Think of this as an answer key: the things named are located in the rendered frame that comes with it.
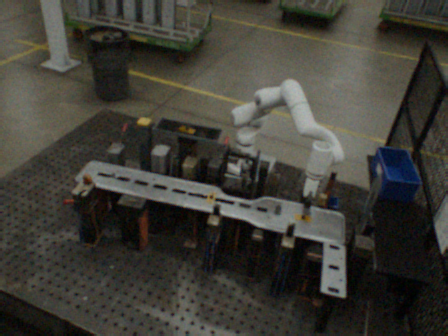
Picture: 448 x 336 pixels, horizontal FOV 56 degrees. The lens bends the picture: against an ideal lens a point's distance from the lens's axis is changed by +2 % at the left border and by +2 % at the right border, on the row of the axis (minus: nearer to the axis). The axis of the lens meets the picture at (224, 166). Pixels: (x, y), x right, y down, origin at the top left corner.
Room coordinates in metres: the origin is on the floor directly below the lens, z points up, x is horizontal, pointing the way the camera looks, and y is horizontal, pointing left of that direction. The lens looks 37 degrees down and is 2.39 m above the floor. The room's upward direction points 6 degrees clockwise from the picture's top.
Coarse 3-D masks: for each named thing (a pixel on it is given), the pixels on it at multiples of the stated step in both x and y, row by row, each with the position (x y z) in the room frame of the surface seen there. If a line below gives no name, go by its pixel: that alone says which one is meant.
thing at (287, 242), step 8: (288, 240) 1.29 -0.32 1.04; (280, 248) 1.30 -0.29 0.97; (288, 248) 1.25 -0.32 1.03; (280, 256) 1.26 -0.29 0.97; (288, 256) 1.25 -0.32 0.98; (280, 264) 1.26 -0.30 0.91; (288, 264) 1.25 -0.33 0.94; (280, 272) 1.26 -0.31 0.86; (272, 280) 1.32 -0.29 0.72; (280, 280) 1.26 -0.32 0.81; (272, 288) 1.26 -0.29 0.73; (280, 288) 1.26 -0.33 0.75
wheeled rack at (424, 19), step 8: (384, 8) 7.81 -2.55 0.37; (440, 8) 8.29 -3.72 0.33; (384, 16) 7.76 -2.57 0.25; (392, 16) 7.72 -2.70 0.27; (400, 16) 7.74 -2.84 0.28; (408, 16) 7.72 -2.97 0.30; (424, 16) 7.84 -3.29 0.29; (432, 16) 7.80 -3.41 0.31; (384, 24) 7.82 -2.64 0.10; (416, 24) 7.54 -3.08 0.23; (424, 24) 7.49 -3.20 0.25; (432, 24) 7.46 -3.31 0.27; (440, 24) 7.48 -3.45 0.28
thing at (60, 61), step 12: (48, 0) 4.94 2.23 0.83; (48, 12) 4.95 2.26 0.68; (60, 12) 5.05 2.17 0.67; (48, 24) 4.96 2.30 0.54; (60, 24) 5.02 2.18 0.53; (48, 36) 4.97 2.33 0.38; (60, 36) 4.99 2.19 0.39; (60, 48) 4.96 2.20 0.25; (60, 60) 4.93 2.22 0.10; (72, 60) 5.15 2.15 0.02
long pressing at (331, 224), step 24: (96, 168) 1.72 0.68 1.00; (120, 168) 1.73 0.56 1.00; (120, 192) 1.56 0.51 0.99; (144, 192) 1.56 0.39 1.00; (168, 192) 1.58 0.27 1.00; (216, 192) 1.62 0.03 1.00; (240, 216) 1.46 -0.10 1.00; (264, 216) 1.47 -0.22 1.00; (288, 216) 1.49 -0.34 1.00; (312, 216) 1.51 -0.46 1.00; (336, 216) 1.53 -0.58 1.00; (336, 240) 1.36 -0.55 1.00
